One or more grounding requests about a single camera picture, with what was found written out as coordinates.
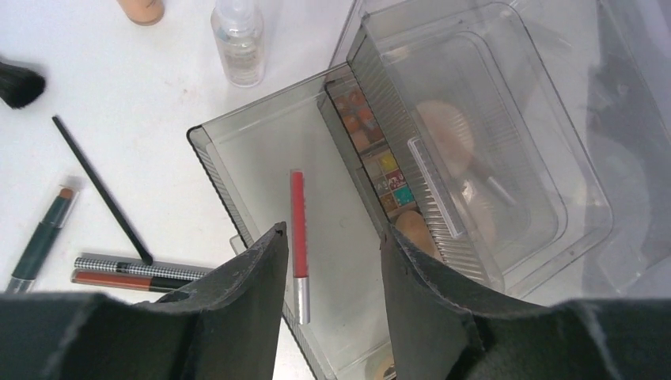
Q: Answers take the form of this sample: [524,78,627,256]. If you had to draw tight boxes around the clear plastic bottle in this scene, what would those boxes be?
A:
[210,0,264,88]

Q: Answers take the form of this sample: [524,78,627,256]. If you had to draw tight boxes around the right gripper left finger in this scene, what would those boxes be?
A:
[1,222,288,379]

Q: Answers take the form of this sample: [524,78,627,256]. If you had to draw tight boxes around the foundation bottle with pump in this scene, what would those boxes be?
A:
[117,0,165,26]

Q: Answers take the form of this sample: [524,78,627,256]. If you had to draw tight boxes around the beige makeup sponge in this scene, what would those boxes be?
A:
[395,210,441,260]

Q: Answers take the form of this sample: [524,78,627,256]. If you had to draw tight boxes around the clear acrylic organizer box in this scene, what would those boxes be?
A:
[187,0,671,380]

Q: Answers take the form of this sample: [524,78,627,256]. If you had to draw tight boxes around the silver and red lip pencils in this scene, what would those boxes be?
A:
[70,253,211,293]

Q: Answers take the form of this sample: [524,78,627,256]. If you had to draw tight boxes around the clear eyeshadow palette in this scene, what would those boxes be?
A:
[363,150,416,219]

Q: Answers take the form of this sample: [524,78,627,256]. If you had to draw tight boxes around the black concealer tube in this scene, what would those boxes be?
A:
[5,187,76,294]

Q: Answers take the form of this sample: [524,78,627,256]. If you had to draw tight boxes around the red lip gloss silver cap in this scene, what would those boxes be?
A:
[290,169,310,325]

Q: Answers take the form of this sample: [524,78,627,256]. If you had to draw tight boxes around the thin black liner pencil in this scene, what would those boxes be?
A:
[51,116,154,265]

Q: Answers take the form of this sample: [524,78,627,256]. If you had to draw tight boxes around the black powder brush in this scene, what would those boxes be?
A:
[1,58,47,109]

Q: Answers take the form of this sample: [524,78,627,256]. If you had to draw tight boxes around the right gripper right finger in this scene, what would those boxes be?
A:
[381,226,670,379]

